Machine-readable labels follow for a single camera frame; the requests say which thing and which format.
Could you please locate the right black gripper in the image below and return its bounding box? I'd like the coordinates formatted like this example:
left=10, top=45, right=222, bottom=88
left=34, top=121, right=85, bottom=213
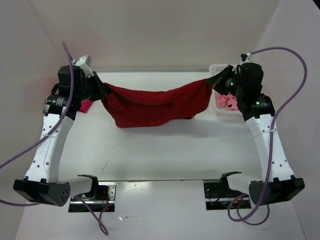
left=204, top=64, right=245, bottom=98

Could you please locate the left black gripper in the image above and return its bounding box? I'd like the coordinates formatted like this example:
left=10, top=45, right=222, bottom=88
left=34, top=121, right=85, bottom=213
left=76, top=71, right=112, bottom=102

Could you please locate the magenta t shirt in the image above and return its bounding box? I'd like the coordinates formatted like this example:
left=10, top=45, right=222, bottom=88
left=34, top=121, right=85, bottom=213
left=78, top=100, right=93, bottom=114

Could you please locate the dark red t shirt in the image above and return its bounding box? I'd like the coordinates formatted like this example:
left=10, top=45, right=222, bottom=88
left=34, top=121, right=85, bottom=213
left=101, top=79, right=213, bottom=128

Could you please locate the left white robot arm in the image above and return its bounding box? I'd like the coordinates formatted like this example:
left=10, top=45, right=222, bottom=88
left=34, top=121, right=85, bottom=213
left=13, top=64, right=111, bottom=207

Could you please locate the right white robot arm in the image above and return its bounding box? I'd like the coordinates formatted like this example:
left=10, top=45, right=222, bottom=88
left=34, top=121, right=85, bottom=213
left=205, top=62, right=305, bottom=206

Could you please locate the light pink t shirt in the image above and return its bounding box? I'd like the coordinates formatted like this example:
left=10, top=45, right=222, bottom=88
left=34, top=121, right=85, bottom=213
left=215, top=93, right=239, bottom=111

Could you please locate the white plastic basket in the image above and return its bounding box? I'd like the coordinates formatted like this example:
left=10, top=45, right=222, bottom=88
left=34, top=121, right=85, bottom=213
left=209, top=64, right=242, bottom=119

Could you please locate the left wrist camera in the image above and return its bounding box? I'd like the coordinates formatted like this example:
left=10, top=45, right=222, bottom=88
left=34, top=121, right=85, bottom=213
left=72, top=54, right=92, bottom=68

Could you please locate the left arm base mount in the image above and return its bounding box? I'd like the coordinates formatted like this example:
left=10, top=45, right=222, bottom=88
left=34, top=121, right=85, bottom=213
left=68, top=181, right=117, bottom=213

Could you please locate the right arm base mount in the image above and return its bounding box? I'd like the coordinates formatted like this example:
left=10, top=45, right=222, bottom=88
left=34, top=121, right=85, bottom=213
left=203, top=179, right=242, bottom=211

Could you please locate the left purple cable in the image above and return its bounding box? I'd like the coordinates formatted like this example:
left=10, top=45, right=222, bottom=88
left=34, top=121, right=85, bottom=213
left=0, top=41, right=110, bottom=236

